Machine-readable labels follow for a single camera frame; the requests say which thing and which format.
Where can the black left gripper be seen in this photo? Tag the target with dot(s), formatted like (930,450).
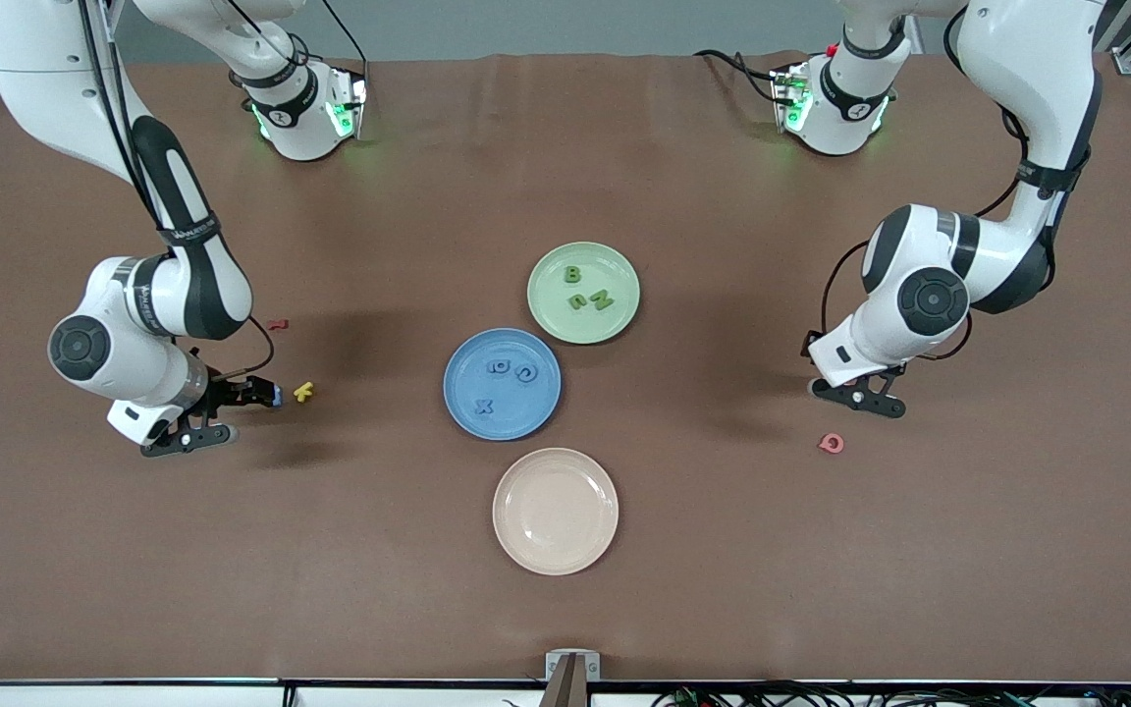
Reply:
(805,348)

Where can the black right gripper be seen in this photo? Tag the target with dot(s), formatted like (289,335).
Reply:
(223,391)

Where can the green letter N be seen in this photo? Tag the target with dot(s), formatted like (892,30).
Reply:
(602,299)

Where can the blue letter a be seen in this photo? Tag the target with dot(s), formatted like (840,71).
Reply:
(493,368)

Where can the blue letter G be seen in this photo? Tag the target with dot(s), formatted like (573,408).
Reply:
(520,373)

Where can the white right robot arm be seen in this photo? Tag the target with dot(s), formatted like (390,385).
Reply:
(35,79)

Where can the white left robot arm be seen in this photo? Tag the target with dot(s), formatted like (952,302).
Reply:
(1027,88)

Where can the yellow letter k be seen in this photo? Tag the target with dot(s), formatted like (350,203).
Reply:
(301,392)

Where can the pink letter Q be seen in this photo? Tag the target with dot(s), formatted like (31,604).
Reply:
(825,443)

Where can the brown table cover sheet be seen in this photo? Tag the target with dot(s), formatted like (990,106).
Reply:
(330,589)

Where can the green plate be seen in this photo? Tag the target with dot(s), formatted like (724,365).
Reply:
(615,270)

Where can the blue plate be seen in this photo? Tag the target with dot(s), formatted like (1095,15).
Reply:
(516,412)

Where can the beige plate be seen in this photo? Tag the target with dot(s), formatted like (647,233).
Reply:
(556,511)

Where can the white table frame rail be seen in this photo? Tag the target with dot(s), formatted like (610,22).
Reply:
(134,696)

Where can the grey metal bracket with post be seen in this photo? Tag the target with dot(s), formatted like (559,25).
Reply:
(572,678)

